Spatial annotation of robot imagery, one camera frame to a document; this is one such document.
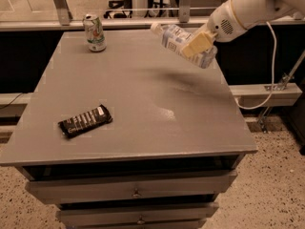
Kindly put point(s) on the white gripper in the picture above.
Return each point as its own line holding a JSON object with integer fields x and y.
{"x": 221, "y": 22}

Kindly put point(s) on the blue plastic bottle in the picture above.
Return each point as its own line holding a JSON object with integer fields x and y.
{"x": 174, "y": 38}

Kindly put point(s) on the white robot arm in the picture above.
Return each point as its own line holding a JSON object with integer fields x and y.
{"x": 253, "y": 12}

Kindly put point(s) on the grey drawer cabinet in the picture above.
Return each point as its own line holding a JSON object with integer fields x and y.
{"x": 168, "y": 116}

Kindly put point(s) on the green soda can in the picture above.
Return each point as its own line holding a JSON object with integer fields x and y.
{"x": 94, "y": 33}

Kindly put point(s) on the black snack bar wrapper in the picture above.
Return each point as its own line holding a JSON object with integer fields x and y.
{"x": 83, "y": 123}

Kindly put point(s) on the upper grey drawer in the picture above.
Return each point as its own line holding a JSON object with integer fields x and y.
{"x": 131, "y": 187}

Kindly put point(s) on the grey drawer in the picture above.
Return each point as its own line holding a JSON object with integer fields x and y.
{"x": 138, "y": 215}
{"x": 131, "y": 187}

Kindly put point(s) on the lower grey drawer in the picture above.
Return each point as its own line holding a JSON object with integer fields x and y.
{"x": 138, "y": 215}

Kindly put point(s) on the metal railing frame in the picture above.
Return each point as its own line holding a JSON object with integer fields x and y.
{"x": 41, "y": 15}

